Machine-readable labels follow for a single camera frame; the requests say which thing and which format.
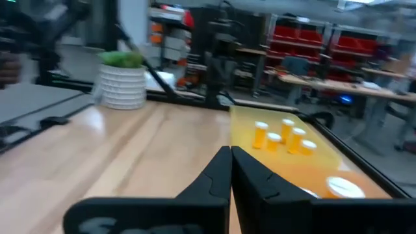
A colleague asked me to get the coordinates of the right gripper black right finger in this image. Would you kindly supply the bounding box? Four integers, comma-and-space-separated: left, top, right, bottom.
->
231, 146, 416, 234

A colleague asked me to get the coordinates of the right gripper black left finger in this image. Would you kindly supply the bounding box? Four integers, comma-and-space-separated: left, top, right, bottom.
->
62, 145, 233, 234

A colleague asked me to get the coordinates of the small amber pill bottle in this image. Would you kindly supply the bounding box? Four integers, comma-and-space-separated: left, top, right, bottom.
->
280, 118, 296, 144
266, 131, 283, 153
287, 127, 307, 155

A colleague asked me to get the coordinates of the translucent orange bin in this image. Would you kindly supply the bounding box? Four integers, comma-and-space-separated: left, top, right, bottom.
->
279, 152, 393, 200

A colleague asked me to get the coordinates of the translucent yellow bin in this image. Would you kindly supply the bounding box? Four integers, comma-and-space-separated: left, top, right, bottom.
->
229, 105, 344, 170

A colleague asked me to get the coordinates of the red bin shelving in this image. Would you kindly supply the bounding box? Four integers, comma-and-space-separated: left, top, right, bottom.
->
268, 22, 391, 82

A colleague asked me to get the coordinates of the white box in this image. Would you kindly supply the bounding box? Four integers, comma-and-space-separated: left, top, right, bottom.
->
144, 70, 177, 92

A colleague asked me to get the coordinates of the wooden work table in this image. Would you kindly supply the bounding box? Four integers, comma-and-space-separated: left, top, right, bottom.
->
278, 66, 416, 108

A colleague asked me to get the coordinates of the white patterned plant pot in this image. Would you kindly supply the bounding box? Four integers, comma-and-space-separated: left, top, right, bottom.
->
97, 50, 148, 111

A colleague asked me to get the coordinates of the dark office chair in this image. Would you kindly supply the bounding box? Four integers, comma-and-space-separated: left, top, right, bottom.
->
281, 55, 311, 77

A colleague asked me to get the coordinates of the shelf with orange boxes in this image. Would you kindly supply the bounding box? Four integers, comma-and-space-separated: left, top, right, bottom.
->
148, 5, 196, 87

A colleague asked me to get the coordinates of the black equipment stand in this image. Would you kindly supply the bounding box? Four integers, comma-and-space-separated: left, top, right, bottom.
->
0, 0, 94, 88

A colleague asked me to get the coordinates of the person's hand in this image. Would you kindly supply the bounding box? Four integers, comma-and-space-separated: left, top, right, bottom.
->
0, 51, 23, 89

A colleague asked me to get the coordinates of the black metal rig frame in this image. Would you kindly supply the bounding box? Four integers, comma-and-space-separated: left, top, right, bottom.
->
0, 22, 416, 199

